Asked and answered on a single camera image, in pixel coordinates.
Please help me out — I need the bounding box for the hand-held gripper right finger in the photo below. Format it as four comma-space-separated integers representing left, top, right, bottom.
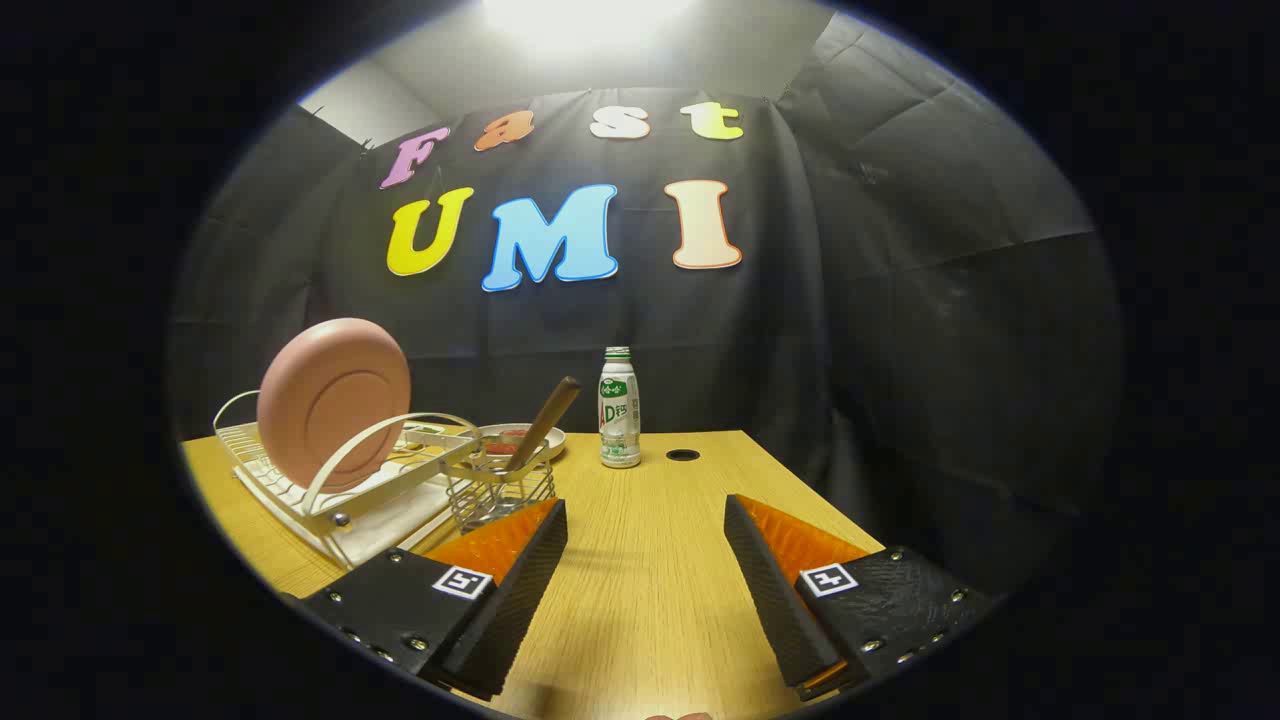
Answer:
724, 494, 991, 703

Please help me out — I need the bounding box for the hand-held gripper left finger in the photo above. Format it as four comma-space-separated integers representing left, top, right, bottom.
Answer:
298, 498, 569, 703

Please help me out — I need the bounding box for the metal wire cutlery basket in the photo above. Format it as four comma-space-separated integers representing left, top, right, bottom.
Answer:
440, 445, 557, 531

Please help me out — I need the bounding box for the white wire dish rack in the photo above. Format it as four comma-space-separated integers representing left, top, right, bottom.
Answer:
212, 390, 483, 571

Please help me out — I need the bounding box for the pink plate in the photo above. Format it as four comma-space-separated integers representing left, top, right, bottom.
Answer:
257, 318, 412, 493

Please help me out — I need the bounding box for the grey round plate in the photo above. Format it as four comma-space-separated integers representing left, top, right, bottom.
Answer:
478, 424, 567, 461

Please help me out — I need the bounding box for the white drip tray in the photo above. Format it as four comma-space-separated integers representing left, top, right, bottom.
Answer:
235, 462, 451, 571

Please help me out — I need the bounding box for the white drink bottle green label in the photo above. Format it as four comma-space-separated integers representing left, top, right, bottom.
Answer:
598, 346, 642, 469

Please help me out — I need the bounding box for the black backdrop cloth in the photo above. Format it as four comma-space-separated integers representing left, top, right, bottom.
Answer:
170, 10, 1121, 601

